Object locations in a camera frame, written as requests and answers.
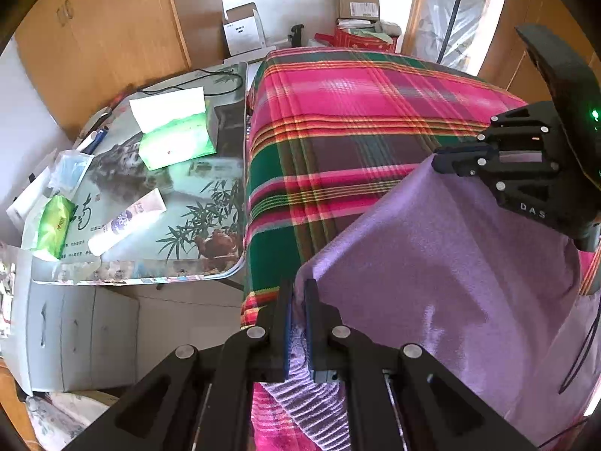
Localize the wooden door frame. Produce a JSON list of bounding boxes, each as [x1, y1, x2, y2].
[[401, 0, 433, 57]]

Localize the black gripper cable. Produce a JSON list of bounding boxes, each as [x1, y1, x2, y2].
[[540, 310, 601, 447]]

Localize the red gift box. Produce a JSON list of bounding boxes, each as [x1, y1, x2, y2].
[[314, 26, 402, 54]]

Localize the pink plaid bed sheet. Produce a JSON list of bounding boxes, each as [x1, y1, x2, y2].
[[240, 47, 601, 451]]

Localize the white cream tube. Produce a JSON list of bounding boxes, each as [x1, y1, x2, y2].
[[88, 187, 167, 257]]

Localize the black table cable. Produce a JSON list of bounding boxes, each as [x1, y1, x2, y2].
[[136, 68, 240, 95]]

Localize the brown cardboard box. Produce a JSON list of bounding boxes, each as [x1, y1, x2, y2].
[[333, 0, 381, 22]]

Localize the white cabinet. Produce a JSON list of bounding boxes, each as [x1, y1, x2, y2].
[[0, 239, 142, 398]]

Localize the clear printed plastic door curtain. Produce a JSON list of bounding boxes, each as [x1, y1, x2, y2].
[[418, 0, 510, 76]]

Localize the black curtain strip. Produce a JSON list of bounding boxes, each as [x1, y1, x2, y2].
[[439, 0, 470, 64]]

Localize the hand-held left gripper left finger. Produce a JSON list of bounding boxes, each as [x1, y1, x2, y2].
[[63, 279, 294, 451]]

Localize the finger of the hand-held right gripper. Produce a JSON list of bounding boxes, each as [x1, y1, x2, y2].
[[434, 106, 552, 156], [431, 151, 560, 194]]

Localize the wooden wardrobe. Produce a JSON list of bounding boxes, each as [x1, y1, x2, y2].
[[14, 0, 231, 139]]

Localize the open white box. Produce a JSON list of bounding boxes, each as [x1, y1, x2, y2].
[[223, 2, 266, 57]]

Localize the small green wipes packet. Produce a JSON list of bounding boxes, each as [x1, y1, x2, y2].
[[35, 195, 76, 260]]

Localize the wooden door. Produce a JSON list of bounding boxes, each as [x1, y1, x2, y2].
[[476, 0, 592, 104]]

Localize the blue face mask pack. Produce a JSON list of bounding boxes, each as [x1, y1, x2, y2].
[[49, 149, 95, 198]]

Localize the blue white pen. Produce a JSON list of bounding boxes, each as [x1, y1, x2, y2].
[[75, 127, 110, 153]]

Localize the green tissue pack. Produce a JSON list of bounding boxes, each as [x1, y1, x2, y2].
[[129, 87, 219, 170]]

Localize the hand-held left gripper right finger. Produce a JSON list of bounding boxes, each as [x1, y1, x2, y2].
[[303, 278, 538, 451]]

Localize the purple fleece blanket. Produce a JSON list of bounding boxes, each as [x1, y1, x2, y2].
[[256, 153, 601, 451]]

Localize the bamboo print side table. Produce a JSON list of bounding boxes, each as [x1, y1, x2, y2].
[[9, 61, 249, 287]]

